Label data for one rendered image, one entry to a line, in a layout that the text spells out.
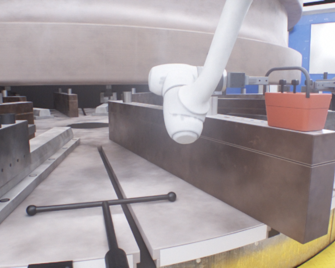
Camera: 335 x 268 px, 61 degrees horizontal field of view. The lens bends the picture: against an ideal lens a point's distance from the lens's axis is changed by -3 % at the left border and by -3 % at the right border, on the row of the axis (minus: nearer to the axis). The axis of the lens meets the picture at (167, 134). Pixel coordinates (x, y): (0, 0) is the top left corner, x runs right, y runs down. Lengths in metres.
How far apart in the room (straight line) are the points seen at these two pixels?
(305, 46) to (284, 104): 5.60
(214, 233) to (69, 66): 0.94
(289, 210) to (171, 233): 0.42
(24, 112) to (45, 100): 4.48
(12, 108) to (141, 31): 1.69
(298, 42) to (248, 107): 3.60
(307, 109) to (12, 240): 1.08
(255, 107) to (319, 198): 2.28
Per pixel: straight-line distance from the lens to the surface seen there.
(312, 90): 2.29
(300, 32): 6.71
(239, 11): 0.79
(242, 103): 3.29
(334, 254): 1.75
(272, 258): 1.40
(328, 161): 1.09
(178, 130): 0.79
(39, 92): 7.35
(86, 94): 8.02
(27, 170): 1.73
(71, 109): 5.04
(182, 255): 1.07
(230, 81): 0.94
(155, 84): 0.92
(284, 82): 1.13
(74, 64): 1.40
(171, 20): 1.67
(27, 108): 2.97
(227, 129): 1.28
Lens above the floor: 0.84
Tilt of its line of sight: 10 degrees down
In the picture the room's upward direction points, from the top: straight up
